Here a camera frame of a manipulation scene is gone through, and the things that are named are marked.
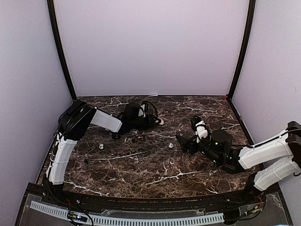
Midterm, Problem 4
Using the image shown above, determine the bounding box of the left black frame post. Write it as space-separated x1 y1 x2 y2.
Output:
47 0 77 101

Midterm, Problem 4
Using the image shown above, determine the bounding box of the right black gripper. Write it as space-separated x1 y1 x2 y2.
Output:
176 132 222 165

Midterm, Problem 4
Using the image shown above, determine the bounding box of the white slotted cable duct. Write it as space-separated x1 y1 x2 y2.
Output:
29 201 225 226

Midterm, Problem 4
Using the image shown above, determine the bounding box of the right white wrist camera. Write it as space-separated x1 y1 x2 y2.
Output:
195 121 208 143

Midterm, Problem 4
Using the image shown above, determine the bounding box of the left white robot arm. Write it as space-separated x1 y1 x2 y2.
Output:
44 99 164 186

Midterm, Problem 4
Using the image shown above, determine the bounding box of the black round charging case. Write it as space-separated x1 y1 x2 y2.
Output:
111 133 120 139

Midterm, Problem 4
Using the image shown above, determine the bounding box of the black front table rail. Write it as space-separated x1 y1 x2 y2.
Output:
53 190 246 211

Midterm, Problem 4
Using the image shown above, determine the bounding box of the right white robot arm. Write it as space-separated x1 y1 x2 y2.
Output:
176 116 301 204

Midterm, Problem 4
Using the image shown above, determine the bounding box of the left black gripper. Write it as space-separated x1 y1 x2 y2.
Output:
130 114 161 130

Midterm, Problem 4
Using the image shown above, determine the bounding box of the right black frame post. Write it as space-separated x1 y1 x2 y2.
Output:
227 0 256 102

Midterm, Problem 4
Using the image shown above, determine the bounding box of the black frame post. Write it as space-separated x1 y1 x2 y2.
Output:
47 0 77 101
227 0 256 102

